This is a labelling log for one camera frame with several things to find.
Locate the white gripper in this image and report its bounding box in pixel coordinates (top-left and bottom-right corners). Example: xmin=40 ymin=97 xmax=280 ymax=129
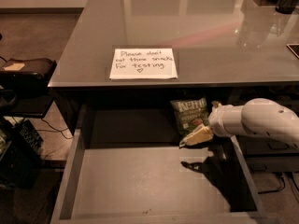
xmin=179 ymin=101 xmax=245 ymax=147

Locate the green jalapeno chip bag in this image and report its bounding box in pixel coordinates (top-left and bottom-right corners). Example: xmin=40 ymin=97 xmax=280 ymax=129
xmin=170 ymin=97 xmax=208 ymax=141

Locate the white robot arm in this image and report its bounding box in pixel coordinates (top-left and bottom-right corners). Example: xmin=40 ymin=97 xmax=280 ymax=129
xmin=179 ymin=98 xmax=299 ymax=148

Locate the black lower drawer unit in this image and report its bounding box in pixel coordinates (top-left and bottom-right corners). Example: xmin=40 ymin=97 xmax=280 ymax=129
xmin=236 ymin=97 xmax=299 ymax=172

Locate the grey counter cabinet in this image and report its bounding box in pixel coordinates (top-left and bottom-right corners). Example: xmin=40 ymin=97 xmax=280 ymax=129
xmin=50 ymin=0 xmax=299 ymax=128

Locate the open grey top drawer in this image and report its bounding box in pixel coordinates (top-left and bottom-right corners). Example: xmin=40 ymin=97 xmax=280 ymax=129
xmin=50 ymin=105 xmax=282 ymax=224

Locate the black cup on counter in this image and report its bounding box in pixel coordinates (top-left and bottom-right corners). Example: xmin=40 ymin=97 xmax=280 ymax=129
xmin=275 ymin=0 xmax=299 ymax=14

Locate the black bag with label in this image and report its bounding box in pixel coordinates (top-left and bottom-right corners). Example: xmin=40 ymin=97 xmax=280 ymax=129
xmin=0 ymin=58 xmax=57 ymax=93

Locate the white handwritten paper note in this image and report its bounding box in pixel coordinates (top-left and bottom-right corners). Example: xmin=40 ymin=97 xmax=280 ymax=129
xmin=109 ymin=48 xmax=178 ymax=79

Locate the black side shelf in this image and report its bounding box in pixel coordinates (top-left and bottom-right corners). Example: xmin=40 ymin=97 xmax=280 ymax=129
xmin=0 ymin=90 xmax=53 ymax=118

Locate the black crate on floor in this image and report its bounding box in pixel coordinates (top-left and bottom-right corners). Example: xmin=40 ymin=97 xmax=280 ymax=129
xmin=0 ymin=119 xmax=43 ymax=189

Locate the black floor cable right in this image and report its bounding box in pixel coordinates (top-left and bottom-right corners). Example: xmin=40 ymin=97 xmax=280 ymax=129
xmin=256 ymin=171 xmax=299 ymax=201

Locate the black floor cable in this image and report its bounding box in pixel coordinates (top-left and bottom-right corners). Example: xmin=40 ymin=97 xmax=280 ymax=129
xmin=256 ymin=171 xmax=299 ymax=201
xmin=12 ymin=117 xmax=74 ymax=140

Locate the black floor cable left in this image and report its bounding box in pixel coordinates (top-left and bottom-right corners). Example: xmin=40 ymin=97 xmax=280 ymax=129
xmin=12 ymin=117 xmax=74 ymax=140

